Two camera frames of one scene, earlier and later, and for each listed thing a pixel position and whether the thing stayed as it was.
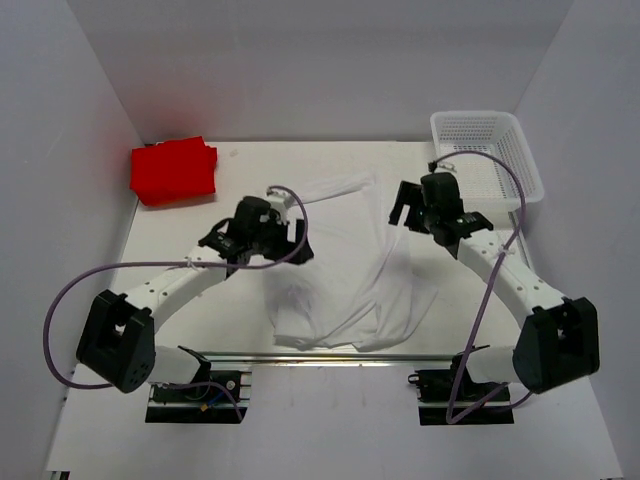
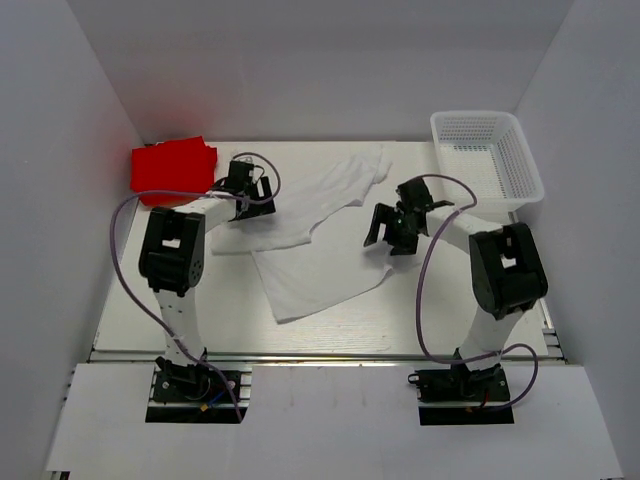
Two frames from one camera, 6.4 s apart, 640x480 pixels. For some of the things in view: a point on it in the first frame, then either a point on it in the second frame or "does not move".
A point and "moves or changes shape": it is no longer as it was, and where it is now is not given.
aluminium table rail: (329, 358) does not move
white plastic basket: (484, 182) does not move
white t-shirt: (361, 288) moves or changes shape
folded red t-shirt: (174, 170) does not move
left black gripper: (283, 250) -> (260, 208)
